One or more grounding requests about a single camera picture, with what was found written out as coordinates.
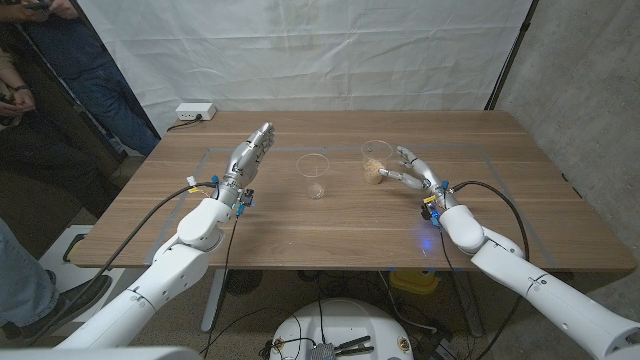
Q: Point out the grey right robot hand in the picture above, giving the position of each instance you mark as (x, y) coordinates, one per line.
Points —
(427, 175)

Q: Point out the white power strip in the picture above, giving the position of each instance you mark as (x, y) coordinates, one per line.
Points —
(195, 111)

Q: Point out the white robot torso edge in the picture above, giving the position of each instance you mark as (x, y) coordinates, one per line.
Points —
(100, 354)

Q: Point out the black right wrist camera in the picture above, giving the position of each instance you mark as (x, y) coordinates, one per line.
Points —
(430, 212)

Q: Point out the black round floor fan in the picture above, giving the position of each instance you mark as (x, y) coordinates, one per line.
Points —
(243, 281)

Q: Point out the seated person in dark trousers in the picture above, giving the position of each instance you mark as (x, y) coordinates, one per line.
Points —
(45, 150)

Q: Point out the white table leg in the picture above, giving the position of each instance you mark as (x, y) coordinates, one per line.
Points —
(214, 300)

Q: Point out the clear plastic cup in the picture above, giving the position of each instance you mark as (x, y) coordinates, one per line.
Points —
(314, 190)
(376, 152)

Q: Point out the person leg with dark shoe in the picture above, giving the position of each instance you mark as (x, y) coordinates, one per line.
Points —
(22, 280)

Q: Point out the black backdrop stand pole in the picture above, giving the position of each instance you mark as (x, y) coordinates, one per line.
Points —
(510, 55)

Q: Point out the white floor board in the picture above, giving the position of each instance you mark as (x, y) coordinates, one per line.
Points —
(54, 252)

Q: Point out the standing person in blue jeans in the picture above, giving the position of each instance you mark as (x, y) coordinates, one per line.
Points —
(95, 80)

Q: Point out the black clips on base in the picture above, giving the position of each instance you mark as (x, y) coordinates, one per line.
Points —
(352, 343)

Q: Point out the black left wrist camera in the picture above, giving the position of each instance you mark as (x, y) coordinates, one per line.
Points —
(245, 201)

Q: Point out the grey table leg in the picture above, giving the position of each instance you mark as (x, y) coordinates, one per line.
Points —
(467, 305)

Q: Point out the small grey box on base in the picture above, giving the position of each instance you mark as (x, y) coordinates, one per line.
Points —
(323, 352)

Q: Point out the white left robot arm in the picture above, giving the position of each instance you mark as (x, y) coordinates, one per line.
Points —
(165, 280)

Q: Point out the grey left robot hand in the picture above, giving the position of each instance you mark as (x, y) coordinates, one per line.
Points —
(245, 160)

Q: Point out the grey tape outline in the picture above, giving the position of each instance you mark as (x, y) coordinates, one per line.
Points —
(225, 148)

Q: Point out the brown sugar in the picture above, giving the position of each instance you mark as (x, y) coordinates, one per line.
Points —
(371, 174)

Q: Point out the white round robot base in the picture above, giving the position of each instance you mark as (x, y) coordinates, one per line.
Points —
(350, 320)

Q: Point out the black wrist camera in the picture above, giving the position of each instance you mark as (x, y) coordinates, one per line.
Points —
(245, 201)
(430, 212)

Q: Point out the yellow box under table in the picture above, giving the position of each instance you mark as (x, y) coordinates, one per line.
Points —
(414, 281)

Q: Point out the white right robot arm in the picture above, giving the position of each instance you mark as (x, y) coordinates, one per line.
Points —
(550, 295)

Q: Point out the white backdrop sheet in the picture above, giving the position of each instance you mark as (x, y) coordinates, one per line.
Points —
(300, 50)

